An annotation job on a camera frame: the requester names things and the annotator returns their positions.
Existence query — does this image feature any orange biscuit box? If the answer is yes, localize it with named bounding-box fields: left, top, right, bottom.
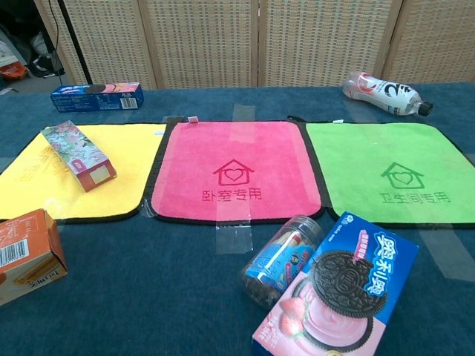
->
left=0, top=208, right=69, bottom=307

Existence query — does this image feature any yellow cloth mat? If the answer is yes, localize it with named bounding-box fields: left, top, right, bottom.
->
left=0, top=123, right=168, bottom=223

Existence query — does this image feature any clear plastic cookie jar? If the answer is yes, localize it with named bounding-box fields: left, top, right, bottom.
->
left=243, top=214, right=326, bottom=310

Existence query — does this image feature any woven folding screen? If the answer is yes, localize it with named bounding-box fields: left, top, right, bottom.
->
left=33, top=0, right=475, bottom=90

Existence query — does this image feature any black stand pole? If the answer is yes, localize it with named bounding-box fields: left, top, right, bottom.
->
left=58, top=0, right=93, bottom=86

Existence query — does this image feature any long blue Oreo box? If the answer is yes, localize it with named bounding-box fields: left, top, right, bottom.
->
left=50, top=82, right=145, bottom=113

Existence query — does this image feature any large blue Oreo box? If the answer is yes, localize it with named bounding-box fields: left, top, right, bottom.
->
left=252, top=211, right=420, bottom=356

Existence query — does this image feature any pink cloth mat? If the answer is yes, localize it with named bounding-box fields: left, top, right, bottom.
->
left=144, top=116, right=330, bottom=225

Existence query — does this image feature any green cloth mat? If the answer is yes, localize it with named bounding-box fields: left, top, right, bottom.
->
left=286, top=115, right=475, bottom=228

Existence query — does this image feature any clear plastic drink bottle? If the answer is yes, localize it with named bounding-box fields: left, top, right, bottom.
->
left=341, top=71, right=434, bottom=116

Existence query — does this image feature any floral pink box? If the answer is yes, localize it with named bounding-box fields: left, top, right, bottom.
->
left=40, top=119, right=118, bottom=193

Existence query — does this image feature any orange plastic bag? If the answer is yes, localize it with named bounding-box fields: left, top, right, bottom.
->
left=0, top=62, right=30, bottom=81

